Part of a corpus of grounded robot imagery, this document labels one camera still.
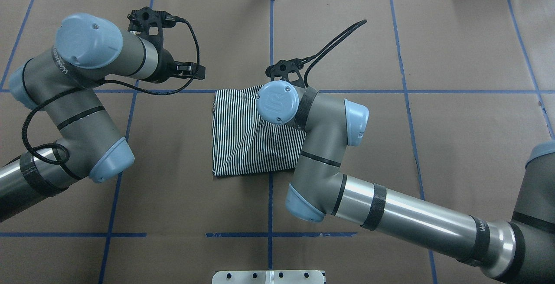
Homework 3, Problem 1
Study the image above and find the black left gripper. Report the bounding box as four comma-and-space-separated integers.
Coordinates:
154, 49, 206, 84

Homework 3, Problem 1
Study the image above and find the striped polo shirt white collar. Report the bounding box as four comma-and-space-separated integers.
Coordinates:
212, 86, 306, 177

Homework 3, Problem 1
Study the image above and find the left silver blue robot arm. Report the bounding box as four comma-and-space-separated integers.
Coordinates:
0, 7, 206, 222

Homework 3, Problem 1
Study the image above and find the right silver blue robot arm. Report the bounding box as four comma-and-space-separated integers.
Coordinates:
255, 80, 555, 284

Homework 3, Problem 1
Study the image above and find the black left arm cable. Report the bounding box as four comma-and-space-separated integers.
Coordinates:
21, 15, 201, 165

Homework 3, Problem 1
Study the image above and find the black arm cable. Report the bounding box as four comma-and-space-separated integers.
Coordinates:
299, 20, 367, 88
21, 15, 201, 165

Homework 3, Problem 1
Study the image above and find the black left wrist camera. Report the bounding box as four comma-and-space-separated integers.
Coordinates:
127, 6, 177, 51

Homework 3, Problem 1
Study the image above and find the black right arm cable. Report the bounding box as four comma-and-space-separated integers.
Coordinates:
299, 20, 367, 88

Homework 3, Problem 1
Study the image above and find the white camera stand post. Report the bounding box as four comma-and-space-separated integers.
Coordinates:
212, 269, 327, 284

